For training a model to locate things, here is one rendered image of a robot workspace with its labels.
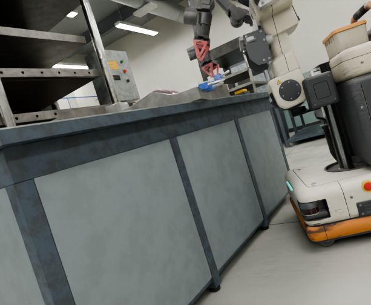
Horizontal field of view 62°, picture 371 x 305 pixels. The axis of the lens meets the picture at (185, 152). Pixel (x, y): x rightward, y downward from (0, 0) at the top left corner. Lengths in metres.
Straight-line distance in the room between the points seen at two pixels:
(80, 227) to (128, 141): 0.34
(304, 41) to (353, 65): 6.75
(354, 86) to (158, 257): 1.04
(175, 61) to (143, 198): 8.47
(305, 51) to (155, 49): 4.30
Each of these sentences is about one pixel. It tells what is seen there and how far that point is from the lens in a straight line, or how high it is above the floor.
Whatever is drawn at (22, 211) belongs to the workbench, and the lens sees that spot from 0.86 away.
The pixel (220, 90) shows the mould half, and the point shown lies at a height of 0.85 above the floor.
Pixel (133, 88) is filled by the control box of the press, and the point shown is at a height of 1.16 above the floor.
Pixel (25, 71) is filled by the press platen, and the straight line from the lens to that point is 1.99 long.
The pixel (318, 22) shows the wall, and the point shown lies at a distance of 8.25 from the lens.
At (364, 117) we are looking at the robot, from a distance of 1.50.
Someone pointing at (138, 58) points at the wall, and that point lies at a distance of 10.22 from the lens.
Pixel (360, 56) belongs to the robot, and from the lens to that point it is 1.51.
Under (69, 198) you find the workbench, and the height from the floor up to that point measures 0.59.
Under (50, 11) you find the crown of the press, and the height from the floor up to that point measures 1.81.
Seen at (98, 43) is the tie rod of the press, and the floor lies 1.45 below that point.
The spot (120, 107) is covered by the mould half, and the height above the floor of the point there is 0.88.
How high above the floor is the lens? 0.66
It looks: 3 degrees down
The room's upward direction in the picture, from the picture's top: 17 degrees counter-clockwise
